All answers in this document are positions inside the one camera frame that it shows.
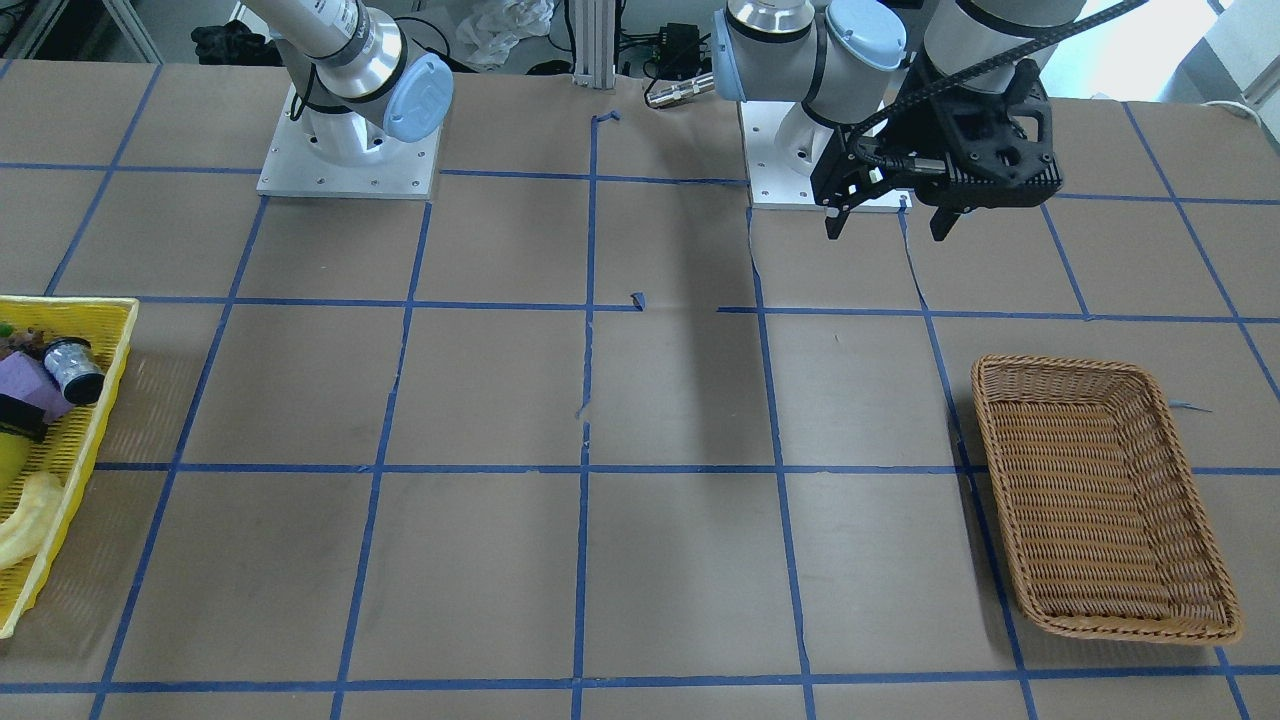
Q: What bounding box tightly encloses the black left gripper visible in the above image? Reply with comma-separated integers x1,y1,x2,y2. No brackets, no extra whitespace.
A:
810,60,1062,242

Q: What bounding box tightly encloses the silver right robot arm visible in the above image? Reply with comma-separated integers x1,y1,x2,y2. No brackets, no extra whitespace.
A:
243,1,454,143

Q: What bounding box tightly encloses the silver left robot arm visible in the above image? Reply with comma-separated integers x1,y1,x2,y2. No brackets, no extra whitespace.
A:
710,1,1083,241

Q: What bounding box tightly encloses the brown wicker basket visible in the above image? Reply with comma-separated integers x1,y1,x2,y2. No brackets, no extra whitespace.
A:
970,354,1245,646

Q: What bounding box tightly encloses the silver black can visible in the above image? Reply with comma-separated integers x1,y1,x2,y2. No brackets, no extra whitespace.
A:
42,336,106,406

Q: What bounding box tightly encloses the yellow plastic basket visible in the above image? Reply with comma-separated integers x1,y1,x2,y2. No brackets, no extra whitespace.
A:
3,295,140,638

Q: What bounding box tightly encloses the purple foam block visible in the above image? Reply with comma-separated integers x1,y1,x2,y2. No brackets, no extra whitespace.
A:
1,354,74,427

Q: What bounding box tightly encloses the yellow banana toy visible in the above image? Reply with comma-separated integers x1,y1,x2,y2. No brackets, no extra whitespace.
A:
1,471,65,570

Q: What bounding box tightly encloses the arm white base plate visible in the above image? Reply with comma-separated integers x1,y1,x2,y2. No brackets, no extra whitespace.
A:
256,86,443,201
739,100,913,213

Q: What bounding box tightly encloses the aluminium frame post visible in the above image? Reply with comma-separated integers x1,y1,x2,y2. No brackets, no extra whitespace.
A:
564,1,620,94

